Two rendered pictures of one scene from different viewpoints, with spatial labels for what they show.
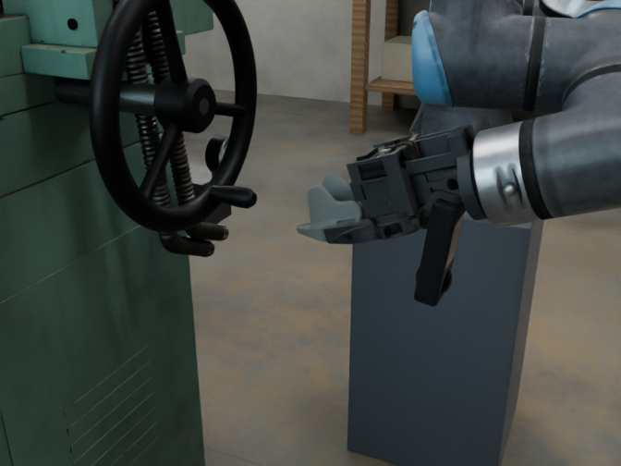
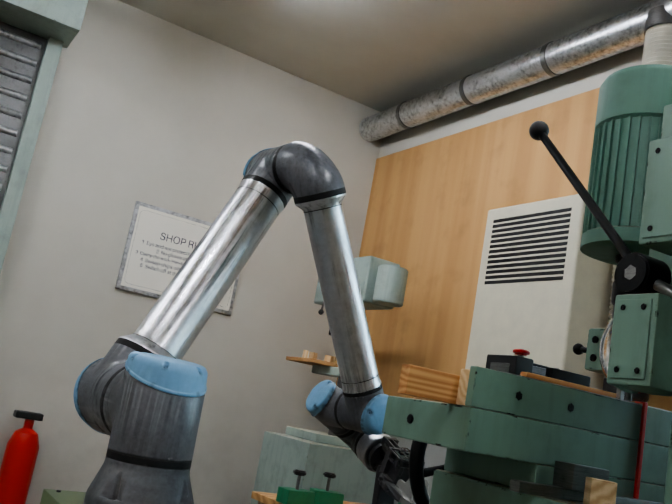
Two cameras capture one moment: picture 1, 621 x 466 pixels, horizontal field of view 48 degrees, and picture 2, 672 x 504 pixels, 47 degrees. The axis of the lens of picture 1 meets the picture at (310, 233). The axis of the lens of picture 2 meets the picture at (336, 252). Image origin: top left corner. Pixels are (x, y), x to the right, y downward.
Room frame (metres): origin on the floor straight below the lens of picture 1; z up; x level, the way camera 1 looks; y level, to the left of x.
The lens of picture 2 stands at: (2.20, 0.80, 0.86)
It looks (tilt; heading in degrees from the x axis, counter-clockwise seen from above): 11 degrees up; 217
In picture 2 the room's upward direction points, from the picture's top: 11 degrees clockwise
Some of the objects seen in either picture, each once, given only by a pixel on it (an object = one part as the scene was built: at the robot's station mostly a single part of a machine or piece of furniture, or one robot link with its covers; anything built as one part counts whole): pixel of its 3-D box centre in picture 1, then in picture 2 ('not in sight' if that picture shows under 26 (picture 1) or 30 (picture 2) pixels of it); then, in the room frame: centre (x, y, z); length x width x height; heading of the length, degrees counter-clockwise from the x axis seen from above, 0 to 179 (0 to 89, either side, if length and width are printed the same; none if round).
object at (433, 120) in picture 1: (464, 117); (144, 481); (1.22, -0.27, 0.68); 0.19 x 0.19 x 0.10
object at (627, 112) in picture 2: not in sight; (644, 169); (0.92, 0.44, 1.35); 0.18 x 0.18 x 0.31
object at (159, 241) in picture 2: not in sight; (184, 259); (-0.53, -2.23, 1.48); 0.64 x 0.02 x 0.46; 157
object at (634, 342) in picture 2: not in sight; (654, 345); (1.14, 0.54, 1.02); 0.09 x 0.07 x 0.12; 154
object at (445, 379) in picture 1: (445, 315); not in sight; (1.21, -0.27, 0.28); 0.30 x 0.30 x 0.55; 67
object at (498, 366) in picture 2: not in sight; (521, 372); (0.87, 0.25, 0.99); 0.13 x 0.11 x 0.06; 154
